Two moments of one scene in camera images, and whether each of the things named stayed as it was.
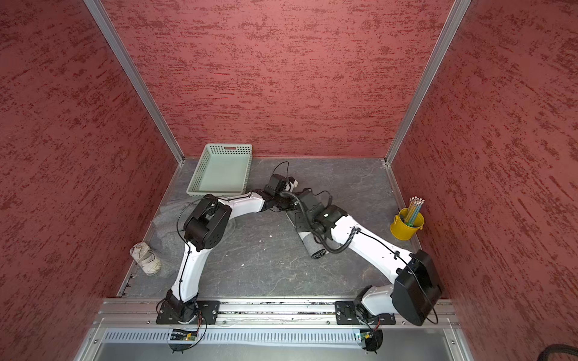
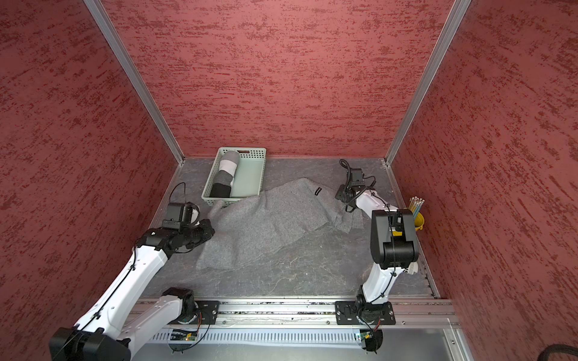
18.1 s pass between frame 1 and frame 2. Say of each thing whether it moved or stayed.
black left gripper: moved
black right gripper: moved
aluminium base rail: stayed
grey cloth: moved
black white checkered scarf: moved
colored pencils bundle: stayed
